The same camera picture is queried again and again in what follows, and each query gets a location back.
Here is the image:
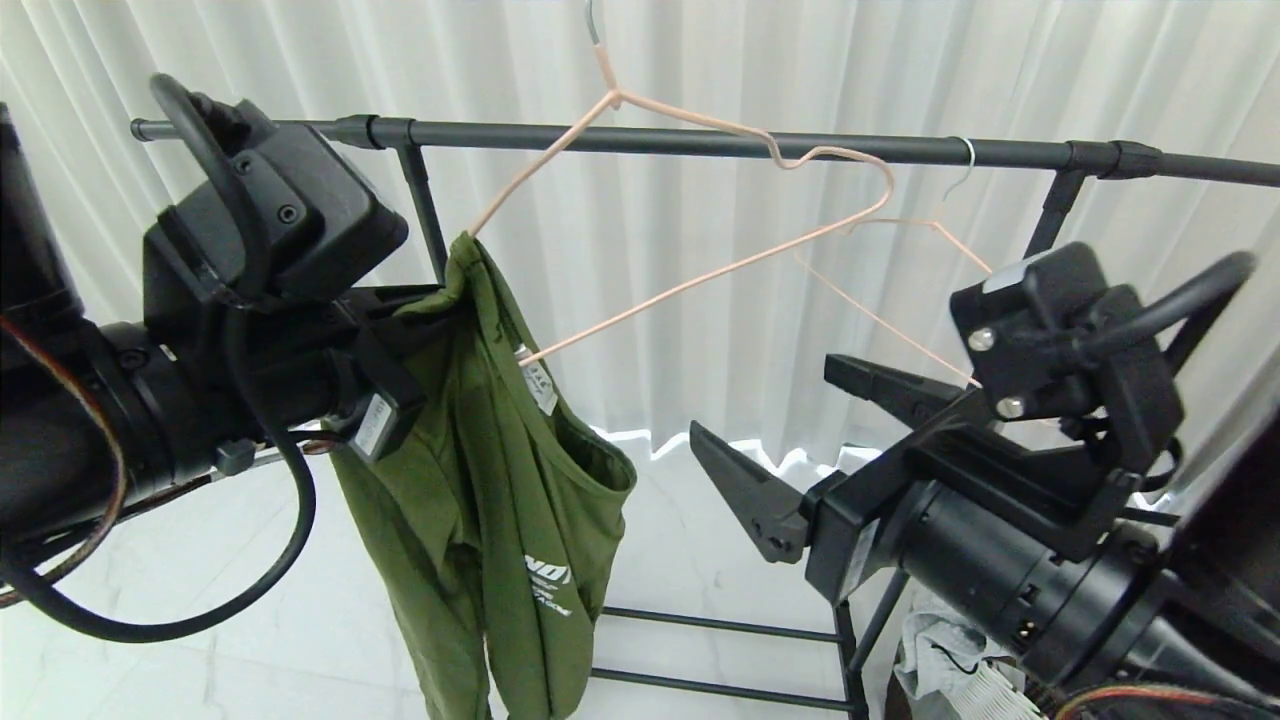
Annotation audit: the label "green sleeveless shirt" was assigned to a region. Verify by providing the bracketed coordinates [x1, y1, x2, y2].
[330, 232, 638, 720]

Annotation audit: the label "pale grey shorts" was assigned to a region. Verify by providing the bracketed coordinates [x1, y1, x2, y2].
[893, 605, 1011, 701]

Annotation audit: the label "pink clothes hanger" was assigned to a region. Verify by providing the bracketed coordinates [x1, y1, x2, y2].
[465, 0, 896, 366]
[795, 137, 996, 388]

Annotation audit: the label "white curtain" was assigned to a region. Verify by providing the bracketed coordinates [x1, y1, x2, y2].
[0, 0, 1280, 496]

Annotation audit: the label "black clothes rack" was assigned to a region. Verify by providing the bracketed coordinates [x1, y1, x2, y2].
[130, 113, 1280, 720]

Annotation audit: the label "white laundry basket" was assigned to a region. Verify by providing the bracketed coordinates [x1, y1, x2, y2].
[885, 655, 1061, 720]

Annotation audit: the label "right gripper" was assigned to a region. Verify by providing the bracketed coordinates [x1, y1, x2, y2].
[688, 354, 1171, 691]

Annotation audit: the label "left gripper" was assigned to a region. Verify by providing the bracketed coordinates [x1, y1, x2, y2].
[85, 290, 433, 511]

